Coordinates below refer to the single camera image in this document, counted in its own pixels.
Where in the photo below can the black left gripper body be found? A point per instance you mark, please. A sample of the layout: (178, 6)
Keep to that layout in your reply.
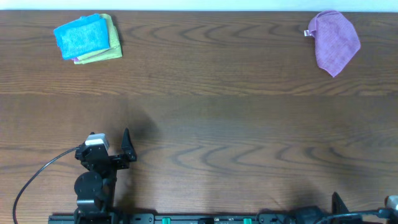
(111, 158)

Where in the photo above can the blue microfiber cloth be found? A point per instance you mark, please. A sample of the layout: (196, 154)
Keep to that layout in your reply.
(82, 36)

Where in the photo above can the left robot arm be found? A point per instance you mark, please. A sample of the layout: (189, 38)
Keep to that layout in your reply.
(96, 187)

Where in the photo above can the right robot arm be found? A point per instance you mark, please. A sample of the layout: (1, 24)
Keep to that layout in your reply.
(313, 214)

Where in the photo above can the folded purple cloth in stack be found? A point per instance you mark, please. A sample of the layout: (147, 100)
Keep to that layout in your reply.
(75, 59)

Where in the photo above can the folded green cloth bottom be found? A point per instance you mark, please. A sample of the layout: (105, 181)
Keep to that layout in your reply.
(106, 55)

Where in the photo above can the folded green cloth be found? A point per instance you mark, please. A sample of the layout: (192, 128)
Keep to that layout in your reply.
(106, 55)
(112, 32)

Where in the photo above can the folded green cloth top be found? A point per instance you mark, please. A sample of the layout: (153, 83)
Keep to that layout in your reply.
(112, 32)

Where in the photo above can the purple microfiber cloth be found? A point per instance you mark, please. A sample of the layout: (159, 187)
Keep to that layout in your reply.
(336, 41)

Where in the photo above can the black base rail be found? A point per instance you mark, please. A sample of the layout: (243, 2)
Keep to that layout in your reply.
(148, 218)

